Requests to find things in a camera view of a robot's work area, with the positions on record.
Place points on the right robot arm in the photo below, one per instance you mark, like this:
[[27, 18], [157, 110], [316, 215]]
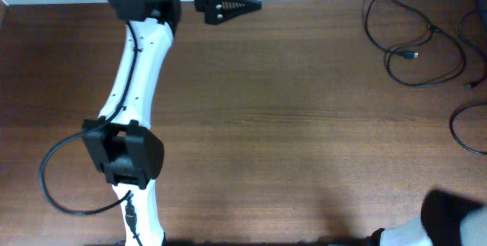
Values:
[[445, 219]]

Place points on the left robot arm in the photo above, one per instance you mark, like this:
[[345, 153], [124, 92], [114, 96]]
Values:
[[120, 141]]

